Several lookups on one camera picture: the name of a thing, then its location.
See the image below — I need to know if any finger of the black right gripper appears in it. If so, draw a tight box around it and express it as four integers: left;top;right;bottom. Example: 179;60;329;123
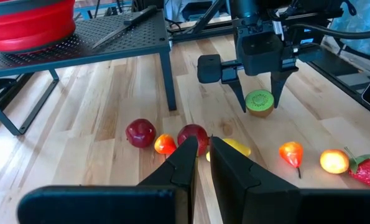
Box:
270;70;299;109
226;76;247;113

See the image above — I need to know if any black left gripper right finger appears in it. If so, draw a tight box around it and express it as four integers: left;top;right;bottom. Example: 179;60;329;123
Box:
209;136;370;224

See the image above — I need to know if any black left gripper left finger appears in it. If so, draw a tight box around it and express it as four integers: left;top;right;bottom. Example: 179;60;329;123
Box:
16;136;200;224

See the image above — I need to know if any yellow toy lemon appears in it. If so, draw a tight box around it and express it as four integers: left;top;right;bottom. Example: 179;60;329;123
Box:
205;138;252;163

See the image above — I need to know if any red apple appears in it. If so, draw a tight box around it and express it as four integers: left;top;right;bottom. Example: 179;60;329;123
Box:
177;124;210;157

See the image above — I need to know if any black toy knife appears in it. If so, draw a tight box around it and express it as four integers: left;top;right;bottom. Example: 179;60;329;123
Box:
91;5;159;50

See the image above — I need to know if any red collapsible colander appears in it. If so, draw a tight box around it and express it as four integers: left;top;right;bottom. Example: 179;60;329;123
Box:
0;0;76;54

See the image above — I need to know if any red orange toy fruit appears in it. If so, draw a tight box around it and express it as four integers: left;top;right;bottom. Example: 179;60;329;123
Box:
154;133;178;156

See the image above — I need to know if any dark red toy plum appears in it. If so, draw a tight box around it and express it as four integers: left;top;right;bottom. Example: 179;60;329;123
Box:
125;118;157;149

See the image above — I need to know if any red toy strawberry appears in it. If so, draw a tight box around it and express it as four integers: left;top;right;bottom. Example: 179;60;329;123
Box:
343;146;370;189

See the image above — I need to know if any black perforated metal stand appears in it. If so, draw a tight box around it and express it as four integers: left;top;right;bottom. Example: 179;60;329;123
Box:
0;9;178;137

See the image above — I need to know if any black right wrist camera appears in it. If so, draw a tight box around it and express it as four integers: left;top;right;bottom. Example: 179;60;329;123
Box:
236;30;285;77

